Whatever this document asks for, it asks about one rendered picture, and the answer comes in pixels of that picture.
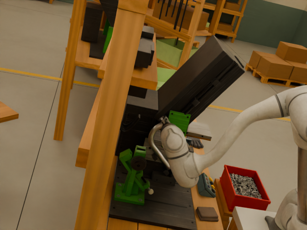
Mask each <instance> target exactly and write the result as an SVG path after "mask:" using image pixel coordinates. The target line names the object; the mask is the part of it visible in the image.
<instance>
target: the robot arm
mask: <svg viewBox="0 0 307 230"><path fill-rule="evenodd" d="M287 116H290V119H291V127H292V133H293V138H294V142H295V143H296V144H297V146H298V165H297V188H295V189H293V190H291V191H290V192H289V193H288V194H287V195H286V196H285V197H284V199H283V201H282V202H281V204H280V206H279V208H278V211H277V213H276V216H275V217H274V218H273V217H270V216H266V217H265V221H266V222H267V224H268V227H269V230H307V85H303V86H299V87H295V88H292V89H288V90H285V91H283V92H281V93H278V94H275V95H273V96H271V97H269V98H267V99H265V100H263V101H261V102H259V103H257V104H255V105H253V106H251V107H249V108H247V109H246V110H244V111H243V112H242V113H240V114H239V115H238V116H237V117H236V118H235V119H234V121H233V122H232V123H231V125H230V126H229V127H228V129H227V130H226V131H225V133H224V134H223V136H222V137H221V138H220V140H219V141H218V143H217V144H216V145H215V146H214V148H213V149H212V150H211V151H210V152H208V153H207V154H204V155H199V154H196V153H195V152H189V149H188V146H187V143H186V138H185V136H184V134H183V132H182V130H181V129H180V128H179V127H177V126H176V125H175V124H172V123H168V122H167V118H165V117H164V116H162V117H161V118H160V119H159V120H160V121H161V123H162V124H163V125H162V128H161V131H160V139H161V142H162V146H163V148H164V151H165V153H166V155H167V158H168V161H169V166H170V169H171V171H172V174H173V176H174V178H175V179H176V181H177V183H178V184H179V185H180V186H182V187H184V188H192V187H194V186H195V185H196V184H197V183H198V180H199V175H200V174H201V173H202V171H203V170H204V169H205V168H207V167H209V166H211V165H213V164H214V163H216V162H217V161H219V160H220V159H221V158H222V157H223V155H224V154H225V153H226V152H227V150H228V149H229V148H230V147H231V145H232V144H233V143H234V142H235V141H236V139H237V138H238V137H239V136H240V134H241V133H242V132H243V131H244V130H245V129H246V128H247V127H248V126H249V125H250V124H252V123H254V122H256V121H259V120H267V119H275V118H282V117H287Z"/></svg>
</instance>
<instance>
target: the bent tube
mask: <svg viewBox="0 0 307 230"><path fill-rule="evenodd" d="M165 118H167V116H165ZM167 122H168V123H170V121H169V119H168V118H167ZM162 125H163V124H162V123H161V122H160V123H158V124H157V125H155V126H154V127H153V128H152V129H151V131H150V133H149V136H148V143H149V145H150V147H151V149H152V150H153V151H154V153H155V154H156V155H157V157H158V158H159V159H160V161H161V162H162V163H163V165H164V166H165V167H166V168H167V170H170V166H169V162H168V161H167V159H166V158H165V157H164V155H163V154H162V153H161V151H160V150H159V149H158V148H157V146H156V145H155V143H154V135H155V133H156V132H157V131H158V130H160V129H161V128H162Z"/></svg>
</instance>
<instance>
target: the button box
mask: <svg viewBox="0 0 307 230"><path fill-rule="evenodd" d="M206 178H207V179H208V180H207V179H206ZM207 181H208V183H209V184H208V183H207ZM208 185H209V187H210V188H209V187H208ZM197 187H198V192H199V194H200V195H201V196H206V197H211V198H215V197H216V194H215V193H214V192H213V191H212V187H211V183H210V179H209V177H208V176H207V177H206V176H205V173H202V174H201V175H199V180H198V183H197Z"/></svg>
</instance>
